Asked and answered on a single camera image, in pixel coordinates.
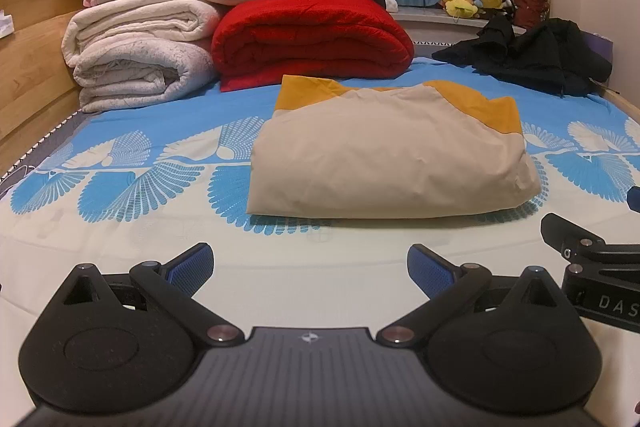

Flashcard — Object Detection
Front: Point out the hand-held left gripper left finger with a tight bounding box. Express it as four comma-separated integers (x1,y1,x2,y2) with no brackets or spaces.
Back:
50,243,257,349

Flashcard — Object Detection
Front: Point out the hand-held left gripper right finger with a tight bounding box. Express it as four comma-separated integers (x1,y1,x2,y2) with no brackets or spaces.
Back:
376,244,576,349

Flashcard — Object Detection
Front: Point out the beige and yellow hooded jacket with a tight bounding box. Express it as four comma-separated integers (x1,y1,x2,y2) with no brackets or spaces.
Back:
246,74,542,220

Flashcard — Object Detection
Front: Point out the blue patterned bed sheet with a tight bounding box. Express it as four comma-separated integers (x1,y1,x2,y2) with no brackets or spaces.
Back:
0,57,640,323

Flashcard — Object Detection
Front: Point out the purple box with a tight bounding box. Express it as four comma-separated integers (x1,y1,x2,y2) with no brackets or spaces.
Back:
587,32,615,62

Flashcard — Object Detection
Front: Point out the black jacket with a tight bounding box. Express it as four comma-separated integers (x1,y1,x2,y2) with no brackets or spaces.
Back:
431,16,613,98

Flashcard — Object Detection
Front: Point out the grey mattress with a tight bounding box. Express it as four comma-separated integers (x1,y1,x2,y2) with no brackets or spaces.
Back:
0,112,96,202

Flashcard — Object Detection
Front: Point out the grey-white folded quilt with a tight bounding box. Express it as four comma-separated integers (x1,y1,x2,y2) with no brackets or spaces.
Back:
72,38,219,114

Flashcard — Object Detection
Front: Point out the grey window ledge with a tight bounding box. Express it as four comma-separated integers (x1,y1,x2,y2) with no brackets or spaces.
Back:
395,7,526,48

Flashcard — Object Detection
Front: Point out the cream folded quilt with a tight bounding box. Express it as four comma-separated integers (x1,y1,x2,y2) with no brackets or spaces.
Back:
61,0,223,68

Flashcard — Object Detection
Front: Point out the red folded blanket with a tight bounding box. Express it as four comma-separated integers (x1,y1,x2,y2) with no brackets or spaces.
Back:
211,0,416,92

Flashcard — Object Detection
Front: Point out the wooden bed frame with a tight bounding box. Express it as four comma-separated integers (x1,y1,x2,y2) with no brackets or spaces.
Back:
0,0,640,178

